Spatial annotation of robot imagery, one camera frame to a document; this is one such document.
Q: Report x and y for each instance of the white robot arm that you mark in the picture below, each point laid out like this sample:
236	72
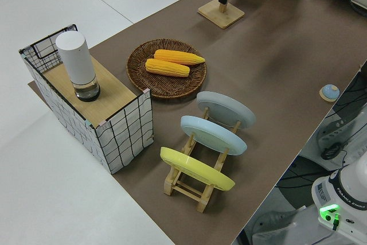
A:
344	199

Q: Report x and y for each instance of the wooden mug stand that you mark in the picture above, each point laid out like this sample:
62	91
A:
222	17

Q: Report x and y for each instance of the yellow corn cob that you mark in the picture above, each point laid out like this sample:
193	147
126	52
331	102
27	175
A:
167	67
177	56

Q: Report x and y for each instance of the brown table mat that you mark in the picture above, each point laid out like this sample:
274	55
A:
272	70

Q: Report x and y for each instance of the round wicker basket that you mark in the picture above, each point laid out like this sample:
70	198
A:
169	85

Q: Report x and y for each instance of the grey plate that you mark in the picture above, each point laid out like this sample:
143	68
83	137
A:
226	110

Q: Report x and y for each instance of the blue bell on wooden base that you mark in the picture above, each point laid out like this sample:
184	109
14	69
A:
330	91

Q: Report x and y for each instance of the light blue plate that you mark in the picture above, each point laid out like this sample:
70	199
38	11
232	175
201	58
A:
212	136

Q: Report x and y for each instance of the white cylindrical grinder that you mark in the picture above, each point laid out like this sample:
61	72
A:
76	61

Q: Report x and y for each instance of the grey mounting foot with holes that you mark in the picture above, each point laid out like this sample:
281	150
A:
272	225
334	133

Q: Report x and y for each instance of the white box with black grid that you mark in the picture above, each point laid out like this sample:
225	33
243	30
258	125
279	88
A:
126	133

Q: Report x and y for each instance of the yellow plate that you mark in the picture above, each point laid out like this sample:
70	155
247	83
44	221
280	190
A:
195	169

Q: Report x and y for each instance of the wooden plate rack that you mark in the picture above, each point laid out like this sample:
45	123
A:
187	191

